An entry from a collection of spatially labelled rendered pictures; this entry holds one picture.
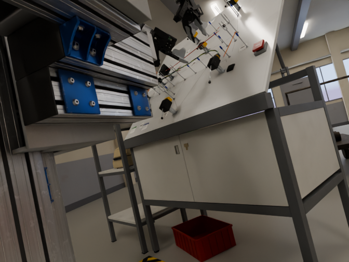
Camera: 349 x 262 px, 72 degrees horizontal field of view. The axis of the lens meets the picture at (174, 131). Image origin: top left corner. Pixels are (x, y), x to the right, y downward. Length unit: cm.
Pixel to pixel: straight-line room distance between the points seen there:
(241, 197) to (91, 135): 79
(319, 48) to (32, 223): 1108
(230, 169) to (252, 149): 16
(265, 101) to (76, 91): 71
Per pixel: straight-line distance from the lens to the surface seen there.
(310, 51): 1121
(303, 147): 120
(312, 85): 156
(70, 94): 50
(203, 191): 135
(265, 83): 104
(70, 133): 60
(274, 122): 103
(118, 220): 226
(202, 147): 127
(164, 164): 155
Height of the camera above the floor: 75
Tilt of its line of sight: 3 degrees up
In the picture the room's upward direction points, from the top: 13 degrees counter-clockwise
